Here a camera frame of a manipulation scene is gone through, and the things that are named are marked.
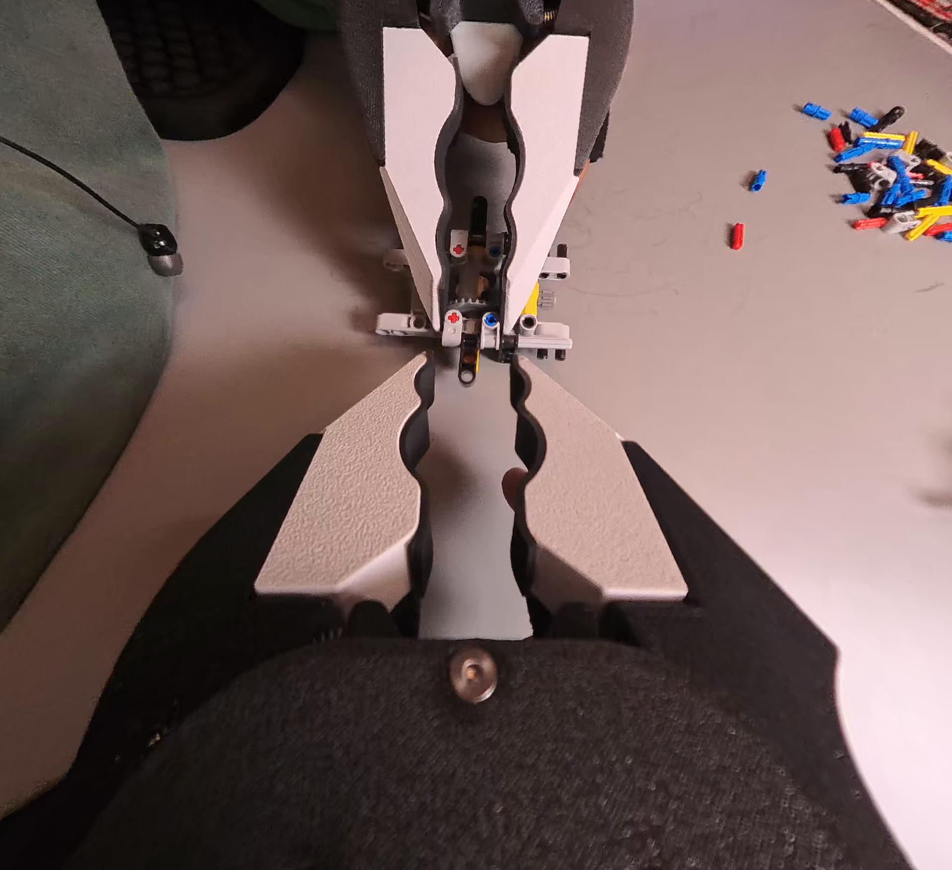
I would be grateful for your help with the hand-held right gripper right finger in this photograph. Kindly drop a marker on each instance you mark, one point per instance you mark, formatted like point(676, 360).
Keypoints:
point(595, 513)

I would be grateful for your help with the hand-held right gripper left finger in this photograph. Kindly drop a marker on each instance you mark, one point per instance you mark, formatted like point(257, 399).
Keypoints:
point(349, 505)

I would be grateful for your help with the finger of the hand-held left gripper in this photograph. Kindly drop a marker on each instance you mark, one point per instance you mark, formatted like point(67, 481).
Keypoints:
point(413, 134)
point(554, 141)

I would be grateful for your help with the grey lego gear assembly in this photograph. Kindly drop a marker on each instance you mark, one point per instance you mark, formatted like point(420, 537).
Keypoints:
point(550, 338)

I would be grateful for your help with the red lego pin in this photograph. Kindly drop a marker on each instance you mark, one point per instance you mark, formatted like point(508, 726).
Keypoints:
point(737, 236)

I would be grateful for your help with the blue lego pin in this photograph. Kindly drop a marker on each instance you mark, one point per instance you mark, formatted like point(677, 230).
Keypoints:
point(757, 181)

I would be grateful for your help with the pile of small lego pins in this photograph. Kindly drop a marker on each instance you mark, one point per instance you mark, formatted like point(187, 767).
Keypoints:
point(892, 171)

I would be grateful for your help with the black clip-on microphone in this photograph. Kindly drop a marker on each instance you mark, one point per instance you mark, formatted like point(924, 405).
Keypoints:
point(162, 249)

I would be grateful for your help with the person's green sweater torso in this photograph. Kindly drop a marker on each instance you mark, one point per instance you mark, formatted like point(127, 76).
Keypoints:
point(67, 290)

